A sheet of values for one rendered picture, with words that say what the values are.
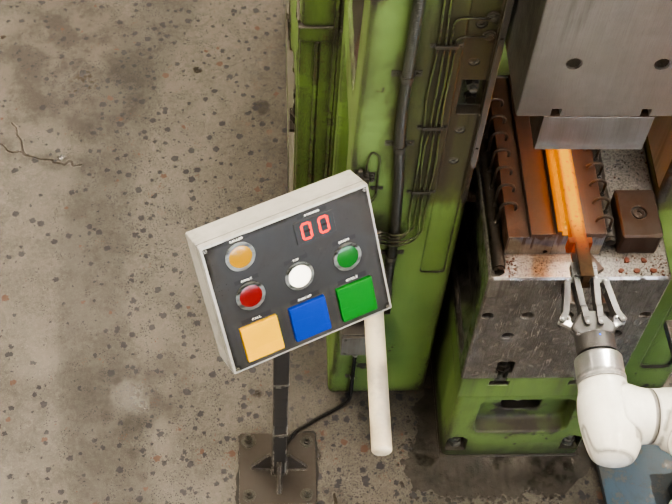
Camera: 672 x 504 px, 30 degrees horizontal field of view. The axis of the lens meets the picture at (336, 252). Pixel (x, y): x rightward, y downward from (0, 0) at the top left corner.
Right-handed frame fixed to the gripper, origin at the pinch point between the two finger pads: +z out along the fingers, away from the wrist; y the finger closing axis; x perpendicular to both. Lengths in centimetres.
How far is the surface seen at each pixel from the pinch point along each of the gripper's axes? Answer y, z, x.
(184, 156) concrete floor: -86, 104, -104
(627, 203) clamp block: 13.3, 18.1, -5.9
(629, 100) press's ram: 1.8, 10.2, 37.2
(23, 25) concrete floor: -139, 157, -105
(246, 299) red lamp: -65, -11, 5
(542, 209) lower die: -4.9, 16.0, -4.9
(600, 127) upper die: -1.6, 10.2, 29.7
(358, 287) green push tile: -43.8, -4.9, -0.4
